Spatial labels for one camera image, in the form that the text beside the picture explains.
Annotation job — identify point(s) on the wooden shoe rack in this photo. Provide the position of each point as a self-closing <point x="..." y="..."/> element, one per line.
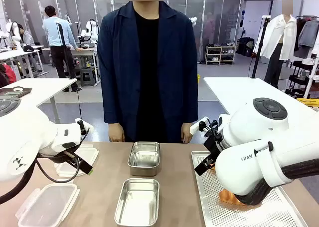
<point x="220" y="55"/>

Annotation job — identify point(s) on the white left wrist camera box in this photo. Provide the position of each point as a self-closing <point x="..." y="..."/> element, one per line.
<point x="87" y="127"/>

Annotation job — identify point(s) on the brown tray with papers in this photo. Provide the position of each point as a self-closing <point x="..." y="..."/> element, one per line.
<point x="15" y="91"/>

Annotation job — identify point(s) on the person in light blue shirt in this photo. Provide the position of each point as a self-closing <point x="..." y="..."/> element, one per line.
<point x="56" y="32"/>

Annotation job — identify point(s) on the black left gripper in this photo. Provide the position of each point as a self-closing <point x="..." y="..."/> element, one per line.
<point x="57" y="158"/>

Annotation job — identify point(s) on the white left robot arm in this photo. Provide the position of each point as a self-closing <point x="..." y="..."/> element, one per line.
<point x="25" y="132"/>

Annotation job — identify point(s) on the person in navy coat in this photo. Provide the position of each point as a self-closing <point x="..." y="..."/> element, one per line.
<point x="119" y="62"/>

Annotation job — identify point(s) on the grey step stool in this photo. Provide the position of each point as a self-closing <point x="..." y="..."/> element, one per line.
<point x="87" y="77"/>

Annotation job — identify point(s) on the black tripod pole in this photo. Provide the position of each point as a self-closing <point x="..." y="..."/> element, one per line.
<point x="259" y="50"/>

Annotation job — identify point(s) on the clear plastic clip lid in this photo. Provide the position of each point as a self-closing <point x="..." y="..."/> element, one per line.
<point x="47" y="204"/>
<point x="87" y="154"/>

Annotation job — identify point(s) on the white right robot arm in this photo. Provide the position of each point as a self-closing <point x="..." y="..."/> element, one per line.
<point x="249" y="127"/>

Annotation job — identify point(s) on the golden brown bread roll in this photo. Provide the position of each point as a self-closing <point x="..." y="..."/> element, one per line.
<point x="228" y="197"/>

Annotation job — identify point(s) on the black bag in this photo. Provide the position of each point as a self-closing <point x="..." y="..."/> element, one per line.
<point x="245" y="46"/>

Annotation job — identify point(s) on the person in pink top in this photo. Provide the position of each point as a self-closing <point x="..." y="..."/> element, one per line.
<point x="209" y="31"/>

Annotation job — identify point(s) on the seated person in grey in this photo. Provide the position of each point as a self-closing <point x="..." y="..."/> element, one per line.
<point x="26" y="37"/>

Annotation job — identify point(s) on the person's left hand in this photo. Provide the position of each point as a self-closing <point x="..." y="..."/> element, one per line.
<point x="187" y="133"/>

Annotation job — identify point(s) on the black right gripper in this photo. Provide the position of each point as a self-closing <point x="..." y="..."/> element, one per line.
<point x="214" y="142"/>

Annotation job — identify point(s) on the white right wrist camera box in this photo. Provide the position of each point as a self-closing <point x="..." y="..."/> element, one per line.
<point x="197" y="127"/>

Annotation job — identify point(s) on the red backpack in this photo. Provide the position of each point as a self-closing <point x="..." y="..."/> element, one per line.
<point x="6" y="76"/>

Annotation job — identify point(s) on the stainless steel rectangular container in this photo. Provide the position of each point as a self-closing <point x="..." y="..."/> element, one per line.
<point x="137" y="204"/>
<point x="144" y="158"/>

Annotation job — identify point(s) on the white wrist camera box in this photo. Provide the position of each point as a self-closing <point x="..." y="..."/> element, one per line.
<point x="87" y="127"/>
<point x="197" y="127"/>

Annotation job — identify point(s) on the white side table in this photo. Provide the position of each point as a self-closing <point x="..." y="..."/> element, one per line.
<point x="47" y="87"/>

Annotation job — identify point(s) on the clothes rack with garments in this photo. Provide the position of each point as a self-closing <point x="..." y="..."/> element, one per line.
<point x="307" y="35"/>

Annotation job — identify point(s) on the navy sleeved right forearm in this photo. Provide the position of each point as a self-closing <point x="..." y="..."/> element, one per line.
<point x="111" y="104"/>

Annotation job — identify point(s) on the yellow plastic crate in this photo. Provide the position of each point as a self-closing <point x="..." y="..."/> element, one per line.
<point x="199" y="78"/>

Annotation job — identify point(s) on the perforated metal baking tray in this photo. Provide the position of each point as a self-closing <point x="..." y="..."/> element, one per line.
<point x="211" y="212"/>

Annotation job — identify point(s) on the black wheeled cart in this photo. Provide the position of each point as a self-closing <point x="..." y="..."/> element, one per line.
<point x="299" y="77"/>

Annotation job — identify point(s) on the navy sleeved left forearm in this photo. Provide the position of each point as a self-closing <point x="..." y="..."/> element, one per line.
<point x="189" y="104"/>

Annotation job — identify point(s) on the black cap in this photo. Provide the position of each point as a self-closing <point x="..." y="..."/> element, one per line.
<point x="28" y="48"/>

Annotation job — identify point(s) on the yellow flat crate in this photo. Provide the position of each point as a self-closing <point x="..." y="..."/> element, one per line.
<point x="309" y="102"/>

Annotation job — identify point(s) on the person's right hand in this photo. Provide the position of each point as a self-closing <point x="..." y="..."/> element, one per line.
<point x="116" y="133"/>

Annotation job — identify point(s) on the white background desk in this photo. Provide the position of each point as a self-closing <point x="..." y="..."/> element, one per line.
<point x="17" y="53"/>

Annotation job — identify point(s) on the black camera stand pole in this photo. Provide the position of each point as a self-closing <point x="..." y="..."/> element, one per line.
<point x="62" y="50"/>

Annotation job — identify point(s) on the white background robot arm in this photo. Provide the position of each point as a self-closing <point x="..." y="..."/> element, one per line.
<point x="15" y="35"/>
<point x="91" y="31"/>

